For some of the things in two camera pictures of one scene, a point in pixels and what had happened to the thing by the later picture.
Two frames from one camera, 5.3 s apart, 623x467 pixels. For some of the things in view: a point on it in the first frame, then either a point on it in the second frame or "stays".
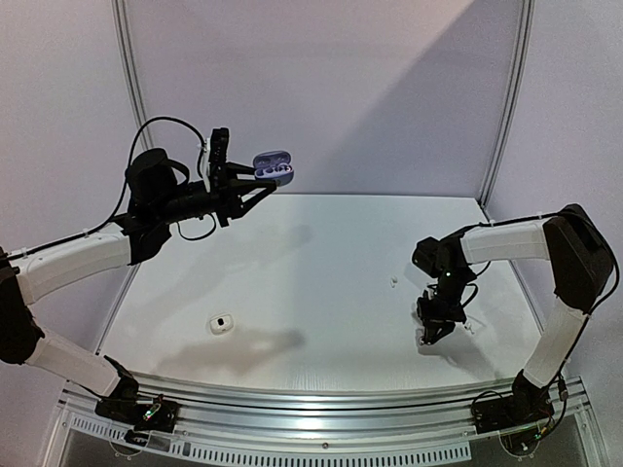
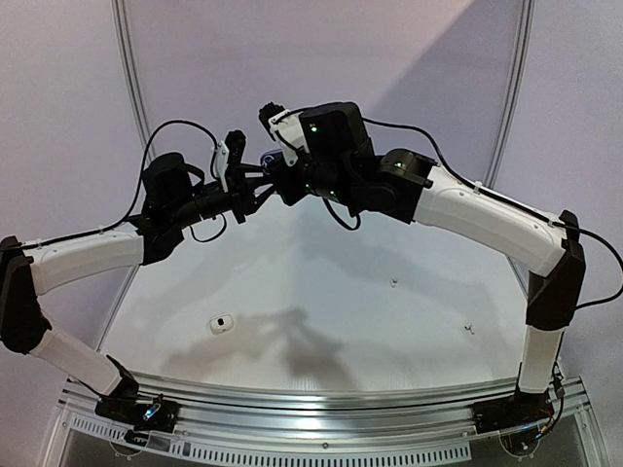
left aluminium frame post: [133, 74] stays
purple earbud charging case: [274, 165] stays
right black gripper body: [439, 314] -> [285, 180]
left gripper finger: [254, 193] stays
